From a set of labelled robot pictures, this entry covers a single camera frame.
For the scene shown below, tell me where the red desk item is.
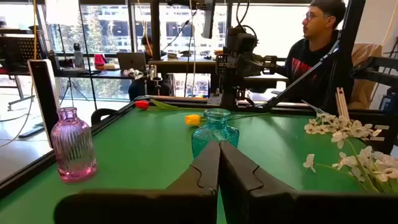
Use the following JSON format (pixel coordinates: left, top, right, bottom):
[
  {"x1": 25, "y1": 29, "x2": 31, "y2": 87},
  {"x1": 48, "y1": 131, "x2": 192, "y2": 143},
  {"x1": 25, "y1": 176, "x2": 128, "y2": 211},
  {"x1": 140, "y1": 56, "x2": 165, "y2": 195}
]
[{"x1": 93, "y1": 53, "x2": 107, "y2": 68}]

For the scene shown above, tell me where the black aluminium table frame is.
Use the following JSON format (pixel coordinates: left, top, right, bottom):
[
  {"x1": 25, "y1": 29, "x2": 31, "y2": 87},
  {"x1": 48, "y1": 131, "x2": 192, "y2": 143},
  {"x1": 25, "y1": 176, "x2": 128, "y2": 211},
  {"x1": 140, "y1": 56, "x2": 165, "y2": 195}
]
[{"x1": 0, "y1": 93, "x2": 398, "y2": 200}]

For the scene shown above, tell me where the wooden slat bundle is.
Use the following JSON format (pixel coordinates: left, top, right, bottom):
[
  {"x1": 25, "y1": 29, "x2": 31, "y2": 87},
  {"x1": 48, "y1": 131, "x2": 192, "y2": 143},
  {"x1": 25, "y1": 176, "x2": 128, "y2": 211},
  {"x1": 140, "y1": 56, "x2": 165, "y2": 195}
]
[{"x1": 335, "y1": 87, "x2": 351, "y2": 121}]

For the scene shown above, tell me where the black standing display panel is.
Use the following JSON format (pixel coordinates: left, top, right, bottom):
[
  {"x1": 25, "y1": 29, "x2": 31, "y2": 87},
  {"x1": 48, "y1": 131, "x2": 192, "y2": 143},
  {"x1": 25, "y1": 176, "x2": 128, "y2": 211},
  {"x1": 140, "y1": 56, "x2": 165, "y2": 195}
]
[{"x1": 27, "y1": 58, "x2": 62, "y2": 147}]

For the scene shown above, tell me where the tan upholstered chair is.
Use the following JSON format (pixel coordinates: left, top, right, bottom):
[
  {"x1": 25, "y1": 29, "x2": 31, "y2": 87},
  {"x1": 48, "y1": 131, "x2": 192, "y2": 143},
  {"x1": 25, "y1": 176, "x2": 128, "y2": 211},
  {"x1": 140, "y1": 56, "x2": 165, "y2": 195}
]
[{"x1": 347, "y1": 42, "x2": 384, "y2": 110}]

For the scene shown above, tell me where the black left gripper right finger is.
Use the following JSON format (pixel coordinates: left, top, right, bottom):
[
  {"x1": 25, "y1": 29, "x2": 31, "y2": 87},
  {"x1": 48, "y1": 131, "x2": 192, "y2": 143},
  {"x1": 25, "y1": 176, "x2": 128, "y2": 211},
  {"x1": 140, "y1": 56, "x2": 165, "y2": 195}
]
[{"x1": 219, "y1": 141, "x2": 398, "y2": 224}]

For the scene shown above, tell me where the black tripod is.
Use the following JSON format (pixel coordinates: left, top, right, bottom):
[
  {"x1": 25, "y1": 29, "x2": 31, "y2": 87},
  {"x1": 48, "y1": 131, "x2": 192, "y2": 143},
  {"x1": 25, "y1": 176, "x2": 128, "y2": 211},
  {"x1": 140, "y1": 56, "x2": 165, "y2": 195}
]
[{"x1": 57, "y1": 24, "x2": 90, "y2": 108}]

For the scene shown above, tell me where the grey laptop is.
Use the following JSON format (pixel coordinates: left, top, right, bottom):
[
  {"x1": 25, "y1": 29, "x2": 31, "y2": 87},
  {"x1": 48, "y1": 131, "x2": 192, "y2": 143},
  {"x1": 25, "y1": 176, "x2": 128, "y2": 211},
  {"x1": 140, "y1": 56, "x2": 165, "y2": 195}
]
[{"x1": 116, "y1": 52, "x2": 147, "y2": 73}]

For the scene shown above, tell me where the pink ribbed glass vase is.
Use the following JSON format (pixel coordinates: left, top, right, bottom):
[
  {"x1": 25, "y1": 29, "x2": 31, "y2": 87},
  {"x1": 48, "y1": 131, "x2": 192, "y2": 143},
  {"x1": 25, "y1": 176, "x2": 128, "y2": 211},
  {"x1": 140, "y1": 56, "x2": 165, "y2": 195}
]
[{"x1": 50, "y1": 106, "x2": 98, "y2": 184}]

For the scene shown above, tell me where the black perforated panel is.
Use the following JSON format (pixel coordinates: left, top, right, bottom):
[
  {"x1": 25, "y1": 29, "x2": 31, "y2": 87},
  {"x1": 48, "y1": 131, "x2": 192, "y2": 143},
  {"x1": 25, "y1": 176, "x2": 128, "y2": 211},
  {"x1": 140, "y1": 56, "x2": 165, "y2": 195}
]
[{"x1": 0, "y1": 35, "x2": 42, "y2": 76}]

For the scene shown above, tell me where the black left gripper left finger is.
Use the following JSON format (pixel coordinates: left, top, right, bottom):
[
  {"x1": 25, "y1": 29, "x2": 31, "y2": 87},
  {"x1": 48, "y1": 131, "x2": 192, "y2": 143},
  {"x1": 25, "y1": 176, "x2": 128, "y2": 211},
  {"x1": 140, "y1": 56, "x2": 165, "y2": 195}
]
[{"x1": 54, "y1": 141, "x2": 221, "y2": 224}]

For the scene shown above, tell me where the yellow hanging cable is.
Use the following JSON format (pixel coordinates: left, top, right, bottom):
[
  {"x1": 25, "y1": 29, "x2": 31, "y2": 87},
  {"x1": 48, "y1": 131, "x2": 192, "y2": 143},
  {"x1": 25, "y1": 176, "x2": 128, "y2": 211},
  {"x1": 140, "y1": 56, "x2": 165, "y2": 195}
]
[{"x1": 32, "y1": 0, "x2": 39, "y2": 60}]

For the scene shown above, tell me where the teal textured glass vase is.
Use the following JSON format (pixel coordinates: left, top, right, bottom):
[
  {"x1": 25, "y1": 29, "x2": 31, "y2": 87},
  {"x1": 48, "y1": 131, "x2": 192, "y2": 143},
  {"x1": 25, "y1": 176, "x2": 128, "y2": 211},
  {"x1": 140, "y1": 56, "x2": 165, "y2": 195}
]
[{"x1": 191, "y1": 108, "x2": 240, "y2": 159}]

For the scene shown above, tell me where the yellow artificial tulip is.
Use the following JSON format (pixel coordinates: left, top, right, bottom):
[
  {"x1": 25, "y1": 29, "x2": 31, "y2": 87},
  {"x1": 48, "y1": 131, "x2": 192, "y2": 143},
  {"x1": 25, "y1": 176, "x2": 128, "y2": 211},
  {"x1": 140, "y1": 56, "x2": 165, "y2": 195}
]
[{"x1": 184, "y1": 111, "x2": 271, "y2": 127}]

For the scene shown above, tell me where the person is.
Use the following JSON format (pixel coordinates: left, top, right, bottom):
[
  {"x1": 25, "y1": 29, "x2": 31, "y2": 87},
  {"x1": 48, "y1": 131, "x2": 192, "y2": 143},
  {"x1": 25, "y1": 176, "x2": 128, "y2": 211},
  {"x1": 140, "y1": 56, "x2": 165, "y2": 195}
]
[
  {"x1": 128, "y1": 35, "x2": 172, "y2": 101},
  {"x1": 276, "y1": 0, "x2": 355, "y2": 110}
]

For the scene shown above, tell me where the dark water bottle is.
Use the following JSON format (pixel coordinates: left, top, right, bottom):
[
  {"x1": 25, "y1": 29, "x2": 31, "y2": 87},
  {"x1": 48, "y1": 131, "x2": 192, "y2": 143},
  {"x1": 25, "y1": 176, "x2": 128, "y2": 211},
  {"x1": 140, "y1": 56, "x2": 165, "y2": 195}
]
[{"x1": 73, "y1": 42, "x2": 86, "y2": 70}]

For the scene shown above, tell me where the black curved clamp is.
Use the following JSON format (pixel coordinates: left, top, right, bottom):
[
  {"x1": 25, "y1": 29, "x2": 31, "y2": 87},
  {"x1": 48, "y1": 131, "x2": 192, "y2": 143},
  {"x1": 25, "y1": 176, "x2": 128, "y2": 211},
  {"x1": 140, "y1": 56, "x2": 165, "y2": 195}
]
[{"x1": 90, "y1": 108, "x2": 119, "y2": 126}]

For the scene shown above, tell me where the red artificial tulip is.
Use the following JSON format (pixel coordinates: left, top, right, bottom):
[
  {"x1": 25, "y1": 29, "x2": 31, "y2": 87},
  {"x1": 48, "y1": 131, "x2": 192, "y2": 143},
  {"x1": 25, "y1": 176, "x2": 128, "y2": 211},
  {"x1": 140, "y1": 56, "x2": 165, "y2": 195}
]
[{"x1": 134, "y1": 98, "x2": 212, "y2": 112}]

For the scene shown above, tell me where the black office desk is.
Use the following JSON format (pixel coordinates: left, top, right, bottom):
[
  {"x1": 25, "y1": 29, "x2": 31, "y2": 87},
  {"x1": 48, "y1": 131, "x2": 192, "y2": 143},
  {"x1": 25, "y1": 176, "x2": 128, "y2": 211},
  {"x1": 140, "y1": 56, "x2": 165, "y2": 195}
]
[{"x1": 148, "y1": 58, "x2": 289, "y2": 91}]

